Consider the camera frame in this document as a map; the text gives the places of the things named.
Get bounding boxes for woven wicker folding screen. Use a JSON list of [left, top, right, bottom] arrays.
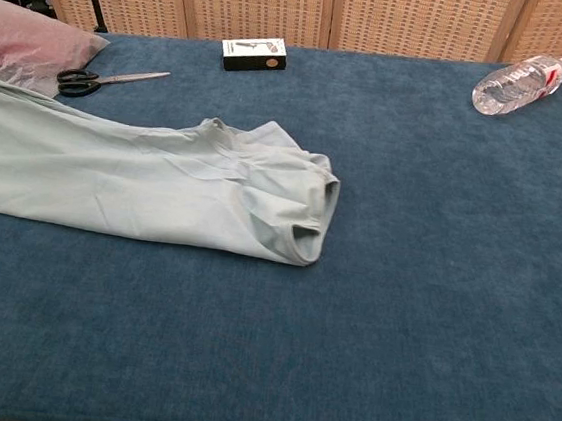
[[21, 0, 562, 83]]

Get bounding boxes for small white and black box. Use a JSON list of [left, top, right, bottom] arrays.
[[218, 31, 289, 78]]

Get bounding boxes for black-handled steel scissors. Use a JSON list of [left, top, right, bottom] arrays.
[[54, 59, 172, 108]]

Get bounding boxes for translucent bag with pink garment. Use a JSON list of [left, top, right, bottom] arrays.
[[0, 0, 115, 105]]

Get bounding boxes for blue felt table cover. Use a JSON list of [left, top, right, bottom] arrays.
[[0, 7, 562, 421]]

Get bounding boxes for light green t-shirt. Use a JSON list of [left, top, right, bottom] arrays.
[[0, 70, 351, 271]]

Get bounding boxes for clear plastic water bottle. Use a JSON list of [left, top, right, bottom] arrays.
[[469, 47, 562, 124]]

